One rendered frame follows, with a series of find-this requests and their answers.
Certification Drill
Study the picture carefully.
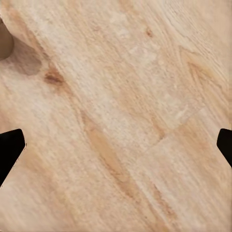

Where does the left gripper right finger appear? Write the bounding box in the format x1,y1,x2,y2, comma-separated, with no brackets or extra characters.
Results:
217,128,232,166

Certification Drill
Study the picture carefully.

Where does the pillar candle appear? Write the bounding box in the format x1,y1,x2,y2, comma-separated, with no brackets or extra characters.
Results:
0,17,15,60

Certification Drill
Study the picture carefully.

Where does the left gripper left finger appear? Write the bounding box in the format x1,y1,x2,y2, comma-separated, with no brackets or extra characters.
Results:
0,129,25,187

